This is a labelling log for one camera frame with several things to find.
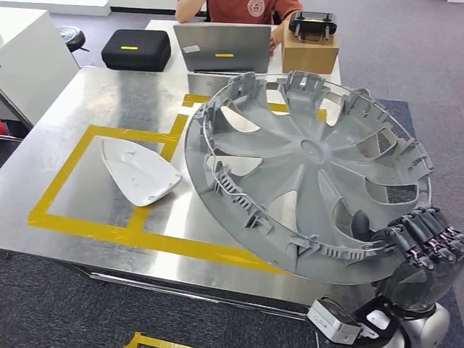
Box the white side table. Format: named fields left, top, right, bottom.
left=0, top=7, right=81, bottom=130

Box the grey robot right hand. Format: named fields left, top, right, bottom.
left=351, top=206, right=464, bottom=315

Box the white plastic shell part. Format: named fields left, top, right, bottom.
left=100, top=138, right=183, bottom=208

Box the grey laptop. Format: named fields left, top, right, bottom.
left=173, top=22, right=272, bottom=75

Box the grey plastic wheel cover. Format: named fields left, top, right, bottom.
left=184, top=70, right=434, bottom=285

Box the brown cardboard box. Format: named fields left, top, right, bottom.
left=281, top=21, right=340, bottom=75

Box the black remote controller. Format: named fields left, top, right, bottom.
left=288, top=11, right=337, bottom=42

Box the black zip case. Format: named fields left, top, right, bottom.
left=100, top=29, right=172, bottom=73

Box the stainless steel workbench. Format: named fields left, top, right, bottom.
left=0, top=66, right=379, bottom=322

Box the white display plinth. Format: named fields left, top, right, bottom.
left=0, top=0, right=111, bottom=17

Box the black round stool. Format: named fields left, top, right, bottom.
left=57, top=26, right=91, bottom=54

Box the person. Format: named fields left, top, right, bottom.
left=174, top=0, right=303, bottom=56

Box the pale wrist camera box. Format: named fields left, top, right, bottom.
left=307, top=297, right=364, bottom=346

